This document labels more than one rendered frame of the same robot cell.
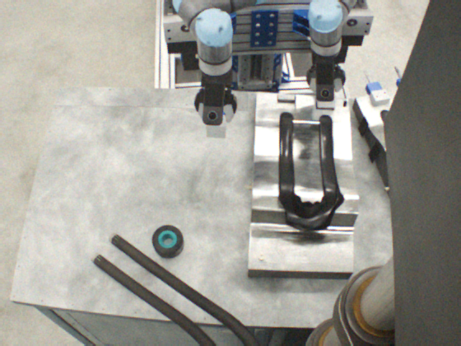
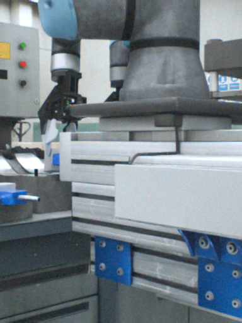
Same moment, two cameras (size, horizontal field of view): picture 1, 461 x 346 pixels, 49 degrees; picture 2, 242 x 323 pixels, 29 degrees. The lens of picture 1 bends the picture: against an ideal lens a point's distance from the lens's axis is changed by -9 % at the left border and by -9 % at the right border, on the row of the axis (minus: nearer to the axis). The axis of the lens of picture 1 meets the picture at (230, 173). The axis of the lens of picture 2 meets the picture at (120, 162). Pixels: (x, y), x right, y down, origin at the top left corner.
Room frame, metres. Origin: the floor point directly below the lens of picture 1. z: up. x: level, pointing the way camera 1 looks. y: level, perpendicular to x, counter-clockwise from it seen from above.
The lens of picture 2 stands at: (1.88, -0.93, 0.98)
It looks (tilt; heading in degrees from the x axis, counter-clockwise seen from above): 3 degrees down; 138
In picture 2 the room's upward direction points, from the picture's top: straight up
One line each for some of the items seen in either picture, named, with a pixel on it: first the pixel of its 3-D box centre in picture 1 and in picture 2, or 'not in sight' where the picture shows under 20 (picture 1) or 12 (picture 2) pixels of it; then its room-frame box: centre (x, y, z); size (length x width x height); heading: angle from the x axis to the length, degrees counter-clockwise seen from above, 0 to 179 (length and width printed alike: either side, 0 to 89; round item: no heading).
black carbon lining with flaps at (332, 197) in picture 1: (309, 163); (34, 160); (0.68, -0.20, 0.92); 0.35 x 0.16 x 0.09; 177
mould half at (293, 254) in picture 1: (303, 178); (35, 176); (0.66, -0.19, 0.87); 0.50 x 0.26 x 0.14; 177
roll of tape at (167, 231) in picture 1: (168, 241); not in sight; (0.51, 0.16, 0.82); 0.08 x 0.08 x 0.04
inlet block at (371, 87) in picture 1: (373, 87); (16, 197); (0.97, -0.43, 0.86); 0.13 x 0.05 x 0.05; 14
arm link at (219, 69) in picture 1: (213, 58); (122, 76); (0.80, 0.04, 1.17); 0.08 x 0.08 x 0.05
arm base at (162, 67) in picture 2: not in sight; (164, 74); (1.34, -0.35, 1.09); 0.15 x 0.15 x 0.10
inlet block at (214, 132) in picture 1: (217, 111); not in sight; (0.83, 0.03, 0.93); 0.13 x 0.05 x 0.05; 177
